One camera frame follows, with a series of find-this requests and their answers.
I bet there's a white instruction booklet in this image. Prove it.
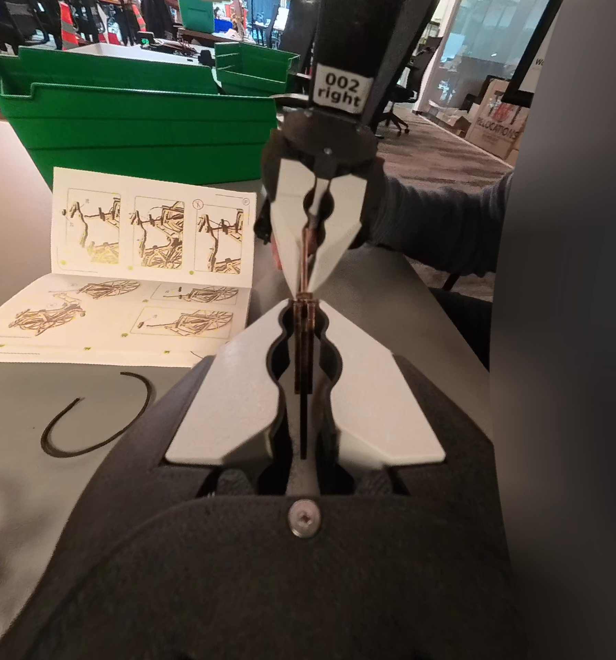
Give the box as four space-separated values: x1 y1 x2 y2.
0 166 258 368

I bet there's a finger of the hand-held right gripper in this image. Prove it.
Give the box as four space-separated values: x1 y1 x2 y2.
273 157 319 300
308 170 369 299

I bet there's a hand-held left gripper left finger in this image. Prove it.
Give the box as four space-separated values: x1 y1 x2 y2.
165 298 295 467

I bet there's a thin wooden model strip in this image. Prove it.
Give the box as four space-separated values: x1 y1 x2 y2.
300 219 319 300

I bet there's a printed cardboard box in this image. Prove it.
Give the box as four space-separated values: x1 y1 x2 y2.
465 77 525 163

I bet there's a large green plastic bin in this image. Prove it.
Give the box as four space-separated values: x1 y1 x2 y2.
0 42 226 99
0 81 280 189

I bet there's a layered brown wooden model part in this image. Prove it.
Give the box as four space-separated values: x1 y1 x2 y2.
291 291 318 460

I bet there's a black rubber band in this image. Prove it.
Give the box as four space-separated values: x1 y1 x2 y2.
41 371 154 459

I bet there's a green storage box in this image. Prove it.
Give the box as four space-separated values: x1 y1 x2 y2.
178 0 217 32

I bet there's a white desk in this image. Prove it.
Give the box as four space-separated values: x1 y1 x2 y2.
71 41 210 65

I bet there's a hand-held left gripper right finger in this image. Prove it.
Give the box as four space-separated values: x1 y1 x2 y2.
310 298 447 470

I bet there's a black office chair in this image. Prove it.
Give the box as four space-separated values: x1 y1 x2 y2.
365 0 441 137
282 0 318 95
0 0 48 52

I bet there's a small green plastic bin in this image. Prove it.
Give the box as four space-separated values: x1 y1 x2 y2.
214 41 301 98

